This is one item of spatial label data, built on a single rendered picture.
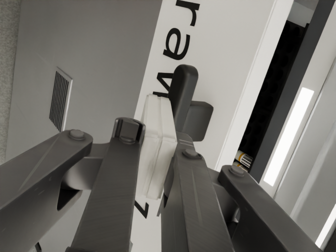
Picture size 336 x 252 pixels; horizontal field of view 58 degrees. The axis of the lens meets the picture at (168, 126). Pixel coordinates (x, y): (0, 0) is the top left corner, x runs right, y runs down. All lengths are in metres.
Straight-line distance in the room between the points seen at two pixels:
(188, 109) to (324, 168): 0.11
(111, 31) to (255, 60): 0.31
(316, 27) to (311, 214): 0.13
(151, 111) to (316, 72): 0.13
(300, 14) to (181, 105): 0.24
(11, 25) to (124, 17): 0.67
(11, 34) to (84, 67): 0.56
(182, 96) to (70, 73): 0.44
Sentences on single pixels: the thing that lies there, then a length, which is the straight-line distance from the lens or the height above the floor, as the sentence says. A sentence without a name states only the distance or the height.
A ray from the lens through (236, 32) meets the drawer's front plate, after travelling 0.21.
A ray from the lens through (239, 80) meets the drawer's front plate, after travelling 0.20.
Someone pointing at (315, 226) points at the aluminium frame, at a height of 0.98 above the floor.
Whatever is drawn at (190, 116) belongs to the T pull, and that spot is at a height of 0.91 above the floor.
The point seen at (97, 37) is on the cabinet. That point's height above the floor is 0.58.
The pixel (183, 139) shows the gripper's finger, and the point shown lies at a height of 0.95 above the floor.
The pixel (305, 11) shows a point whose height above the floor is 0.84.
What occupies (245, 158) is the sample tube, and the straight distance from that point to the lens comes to 0.32.
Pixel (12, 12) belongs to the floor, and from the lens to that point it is 1.07.
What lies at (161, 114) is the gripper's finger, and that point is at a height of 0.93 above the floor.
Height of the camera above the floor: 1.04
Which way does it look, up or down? 45 degrees down
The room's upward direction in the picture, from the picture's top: 125 degrees clockwise
